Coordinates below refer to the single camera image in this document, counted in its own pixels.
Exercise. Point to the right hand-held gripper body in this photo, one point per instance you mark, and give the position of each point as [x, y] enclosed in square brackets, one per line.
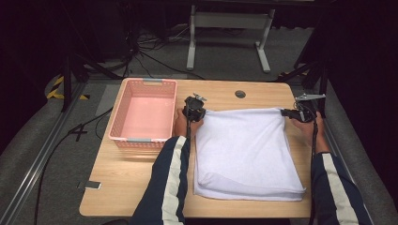
[306, 112]

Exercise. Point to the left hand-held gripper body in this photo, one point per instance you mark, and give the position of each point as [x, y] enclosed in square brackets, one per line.
[193, 108]

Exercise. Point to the white towel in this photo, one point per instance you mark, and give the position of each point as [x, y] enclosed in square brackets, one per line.
[247, 150]

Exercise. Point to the person's right hand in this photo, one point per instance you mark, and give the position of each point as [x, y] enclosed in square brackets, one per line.
[313, 131]

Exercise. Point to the person's left hand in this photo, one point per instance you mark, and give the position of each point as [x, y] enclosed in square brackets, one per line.
[181, 126]

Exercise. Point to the black metal stand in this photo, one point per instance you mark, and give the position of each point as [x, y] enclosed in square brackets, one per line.
[66, 84]
[322, 81]

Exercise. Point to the grey round table grommet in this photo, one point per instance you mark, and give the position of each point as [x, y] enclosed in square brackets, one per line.
[240, 94]

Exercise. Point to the pink plastic basket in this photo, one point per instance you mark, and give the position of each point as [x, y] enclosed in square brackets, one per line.
[147, 115]

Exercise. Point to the right arm dark sleeve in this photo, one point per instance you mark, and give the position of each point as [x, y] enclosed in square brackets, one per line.
[359, 187]

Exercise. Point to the black floor tape mark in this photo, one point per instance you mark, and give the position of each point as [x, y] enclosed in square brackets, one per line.
[78, 132]

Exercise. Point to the grey tape piece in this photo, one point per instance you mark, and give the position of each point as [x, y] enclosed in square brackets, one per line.
[90, 185]

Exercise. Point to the yellow black floor tape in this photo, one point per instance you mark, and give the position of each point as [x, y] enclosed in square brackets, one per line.
[54, 92]

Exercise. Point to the grey metal table frame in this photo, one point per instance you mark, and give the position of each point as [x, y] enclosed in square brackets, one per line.
[230, 20]

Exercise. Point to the aluminium floor rail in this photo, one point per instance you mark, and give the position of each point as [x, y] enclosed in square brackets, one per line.
[37, 162]

